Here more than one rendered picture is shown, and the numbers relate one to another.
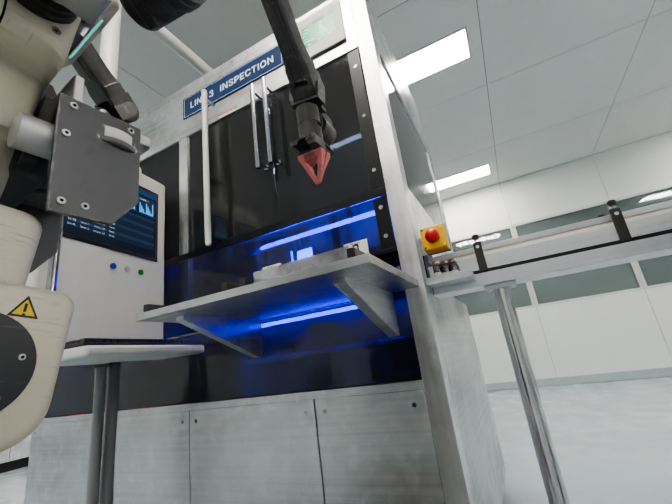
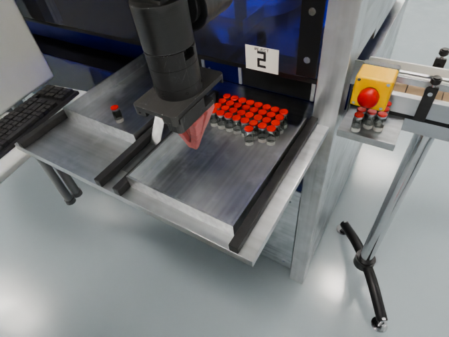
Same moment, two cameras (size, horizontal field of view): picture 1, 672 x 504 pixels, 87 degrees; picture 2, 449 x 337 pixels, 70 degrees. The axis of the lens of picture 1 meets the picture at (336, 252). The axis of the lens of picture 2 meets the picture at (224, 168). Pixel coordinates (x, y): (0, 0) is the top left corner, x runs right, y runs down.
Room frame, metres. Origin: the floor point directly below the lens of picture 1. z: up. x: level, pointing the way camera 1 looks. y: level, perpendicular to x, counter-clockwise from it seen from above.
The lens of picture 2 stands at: (0.41, -0.09, 1.39)
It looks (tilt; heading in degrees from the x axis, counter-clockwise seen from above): 46 degrees down; 11
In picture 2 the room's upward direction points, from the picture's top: 7 degrees counter-clockwise
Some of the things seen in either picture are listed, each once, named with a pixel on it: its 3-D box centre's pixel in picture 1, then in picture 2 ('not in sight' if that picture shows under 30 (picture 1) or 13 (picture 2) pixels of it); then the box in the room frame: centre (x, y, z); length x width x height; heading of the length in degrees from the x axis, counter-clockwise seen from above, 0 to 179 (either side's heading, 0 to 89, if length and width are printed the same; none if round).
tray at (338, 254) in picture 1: (333, 277); (222, 151); (0.93, 0.02, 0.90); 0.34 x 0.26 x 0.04; 155
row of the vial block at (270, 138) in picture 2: not in sight; (240, 126); (1.01, -0.02, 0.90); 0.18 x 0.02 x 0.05; 65
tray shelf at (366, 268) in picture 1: (290, 301); (175, 129); (1.04, 0.15, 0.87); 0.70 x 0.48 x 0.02; 65
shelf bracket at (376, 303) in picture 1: (370, 311); not in sight; (0.92, -0.07, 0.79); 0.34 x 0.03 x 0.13; 155
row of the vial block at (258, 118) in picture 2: not in sight; (245, 120); (1.03, -0.03, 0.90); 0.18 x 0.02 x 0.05; 65
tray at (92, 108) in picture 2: not in sight; (141, 91); (1.17, 0.28, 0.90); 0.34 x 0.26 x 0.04; 155
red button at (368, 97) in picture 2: (432, 236); (368, 97); (0.99, -0.29, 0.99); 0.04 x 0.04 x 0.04; 65
